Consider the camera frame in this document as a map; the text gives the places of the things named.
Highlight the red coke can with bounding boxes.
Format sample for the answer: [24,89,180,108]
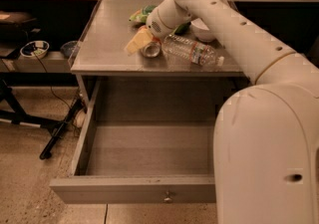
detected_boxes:
[140,42,161,58]

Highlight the dark small bowl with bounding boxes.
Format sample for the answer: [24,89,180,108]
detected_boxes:
[60,41,78,58]

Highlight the white ceramic bowl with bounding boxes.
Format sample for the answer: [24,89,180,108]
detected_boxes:
[190,18,215,43]

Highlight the grey cabinet with top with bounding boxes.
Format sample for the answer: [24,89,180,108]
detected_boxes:
[71,0,250,110]

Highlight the white bowl with cables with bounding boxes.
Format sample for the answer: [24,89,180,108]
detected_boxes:
[20,40,50,59]

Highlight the black stand legs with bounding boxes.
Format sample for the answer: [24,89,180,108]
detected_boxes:
[0,80,83,160]

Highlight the green chip bag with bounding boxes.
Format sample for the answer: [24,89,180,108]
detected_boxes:
[129,5,190,35]

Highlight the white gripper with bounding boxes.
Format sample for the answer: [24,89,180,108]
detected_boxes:
[125,0,192,55]

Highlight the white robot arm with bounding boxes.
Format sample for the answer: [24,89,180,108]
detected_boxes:
[126,0,319,224]

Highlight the clear plastic water bottle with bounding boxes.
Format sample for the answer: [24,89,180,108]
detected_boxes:
[161,34,224,67]

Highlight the metal drawer knob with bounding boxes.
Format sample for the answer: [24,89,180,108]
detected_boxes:
[163,191,173,203]

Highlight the open grey top drawer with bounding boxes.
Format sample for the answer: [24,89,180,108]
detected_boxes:
[49,78,233,205]

